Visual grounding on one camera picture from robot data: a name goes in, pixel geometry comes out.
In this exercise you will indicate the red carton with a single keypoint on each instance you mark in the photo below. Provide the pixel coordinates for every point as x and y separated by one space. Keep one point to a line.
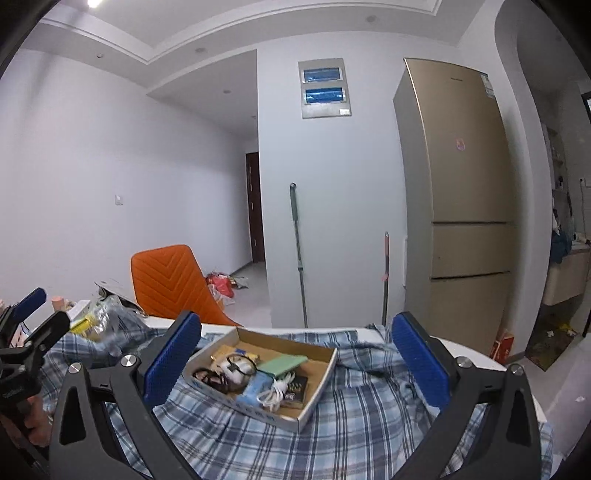
503 344

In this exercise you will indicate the blue tissue pack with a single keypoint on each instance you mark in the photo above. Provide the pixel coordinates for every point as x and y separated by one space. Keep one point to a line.
253 390

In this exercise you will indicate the dark wooden door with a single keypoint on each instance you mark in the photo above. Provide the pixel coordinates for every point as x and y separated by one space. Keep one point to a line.
255 207

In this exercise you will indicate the red plastic bag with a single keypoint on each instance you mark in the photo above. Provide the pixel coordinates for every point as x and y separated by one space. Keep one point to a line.
221 286

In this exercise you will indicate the gold small box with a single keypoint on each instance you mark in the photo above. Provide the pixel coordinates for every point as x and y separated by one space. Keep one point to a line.
247 356

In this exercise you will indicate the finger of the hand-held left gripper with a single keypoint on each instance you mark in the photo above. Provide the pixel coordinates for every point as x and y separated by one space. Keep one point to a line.
30 300
51 327

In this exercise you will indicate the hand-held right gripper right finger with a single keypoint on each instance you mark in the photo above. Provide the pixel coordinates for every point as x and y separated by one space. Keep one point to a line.
420 364

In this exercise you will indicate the dark blue hanging cloth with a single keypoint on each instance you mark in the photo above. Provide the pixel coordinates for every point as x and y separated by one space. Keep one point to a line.
561 247

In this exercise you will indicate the person's left hand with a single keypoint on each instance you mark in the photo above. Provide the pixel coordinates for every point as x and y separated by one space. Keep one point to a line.
39 424

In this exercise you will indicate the shallow cardboard box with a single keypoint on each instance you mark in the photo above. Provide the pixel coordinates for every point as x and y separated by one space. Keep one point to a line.
318 364

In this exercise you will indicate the blue plaid cloth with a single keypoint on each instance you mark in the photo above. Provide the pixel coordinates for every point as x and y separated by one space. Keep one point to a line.
360 415

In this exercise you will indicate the clear plastic bag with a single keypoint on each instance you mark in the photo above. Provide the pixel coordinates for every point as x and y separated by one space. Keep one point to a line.
106 318

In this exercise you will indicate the orange chair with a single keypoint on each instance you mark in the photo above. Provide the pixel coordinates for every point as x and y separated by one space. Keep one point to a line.
171 281

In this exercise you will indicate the wall electrical panel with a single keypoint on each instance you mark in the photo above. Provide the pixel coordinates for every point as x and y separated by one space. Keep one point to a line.
325 87

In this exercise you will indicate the beige cabinet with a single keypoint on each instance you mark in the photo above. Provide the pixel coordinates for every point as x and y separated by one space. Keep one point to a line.
565 281

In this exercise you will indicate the gold refrigerator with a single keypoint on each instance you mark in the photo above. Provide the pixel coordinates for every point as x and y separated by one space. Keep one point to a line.
457 184

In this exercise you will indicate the black small box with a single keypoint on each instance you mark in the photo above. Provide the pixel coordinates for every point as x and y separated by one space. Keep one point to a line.
298 390

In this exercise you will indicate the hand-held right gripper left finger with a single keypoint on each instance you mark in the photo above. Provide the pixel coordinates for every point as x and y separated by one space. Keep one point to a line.
171 360

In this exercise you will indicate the green notebook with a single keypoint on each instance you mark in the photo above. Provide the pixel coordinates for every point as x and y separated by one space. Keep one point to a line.
281 364

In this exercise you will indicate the dark floor mat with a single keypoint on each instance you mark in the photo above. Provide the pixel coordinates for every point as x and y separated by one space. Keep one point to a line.
551 341

